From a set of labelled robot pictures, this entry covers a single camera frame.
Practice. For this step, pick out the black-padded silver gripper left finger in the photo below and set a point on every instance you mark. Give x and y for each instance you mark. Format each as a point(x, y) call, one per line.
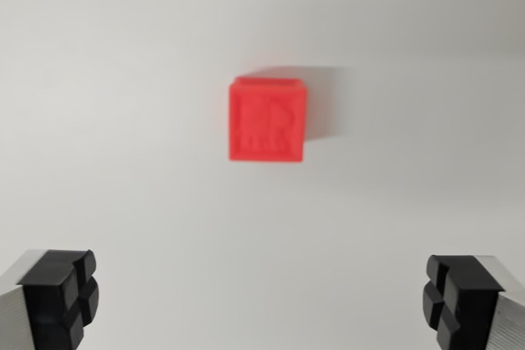
point(45, 305)

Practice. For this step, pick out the black-padded silver gripper right finger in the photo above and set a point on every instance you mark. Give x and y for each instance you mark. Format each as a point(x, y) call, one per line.
point(471, 305)

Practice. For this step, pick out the red embossed cube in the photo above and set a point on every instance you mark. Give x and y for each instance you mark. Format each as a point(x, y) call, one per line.
point(266, 120)

